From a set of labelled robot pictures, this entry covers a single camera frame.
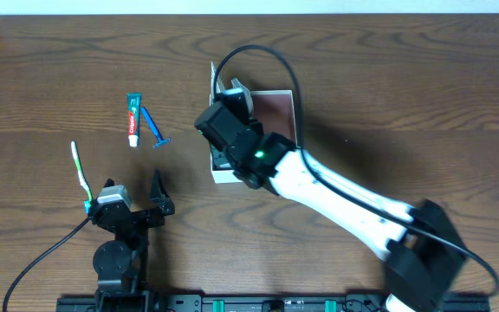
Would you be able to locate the blue disposable razor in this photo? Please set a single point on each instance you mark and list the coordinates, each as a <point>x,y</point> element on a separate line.
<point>160,140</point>

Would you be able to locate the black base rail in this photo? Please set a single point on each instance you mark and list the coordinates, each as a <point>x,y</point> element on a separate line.
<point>197,303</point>

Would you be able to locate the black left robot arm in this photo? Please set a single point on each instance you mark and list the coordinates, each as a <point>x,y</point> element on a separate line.
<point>121,263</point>

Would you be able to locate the clear pump bottle purple liquid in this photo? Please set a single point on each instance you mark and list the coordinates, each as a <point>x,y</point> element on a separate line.
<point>240,84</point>

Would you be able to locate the Colgate toothpaste tube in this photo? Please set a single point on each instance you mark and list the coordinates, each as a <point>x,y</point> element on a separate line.
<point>134,106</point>

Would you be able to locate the green white toothbrush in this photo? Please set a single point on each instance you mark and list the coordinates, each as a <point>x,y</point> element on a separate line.
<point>82,179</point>

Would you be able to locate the white cardboard box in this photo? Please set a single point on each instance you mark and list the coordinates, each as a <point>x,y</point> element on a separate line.
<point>275,110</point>

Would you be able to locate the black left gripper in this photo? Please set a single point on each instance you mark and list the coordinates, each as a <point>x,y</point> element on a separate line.
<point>139,216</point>

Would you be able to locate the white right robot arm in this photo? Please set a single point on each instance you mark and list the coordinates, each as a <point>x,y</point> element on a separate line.
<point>419,246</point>

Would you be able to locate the white speckled cream tube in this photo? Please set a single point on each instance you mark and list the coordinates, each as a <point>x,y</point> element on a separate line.
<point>217,85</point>

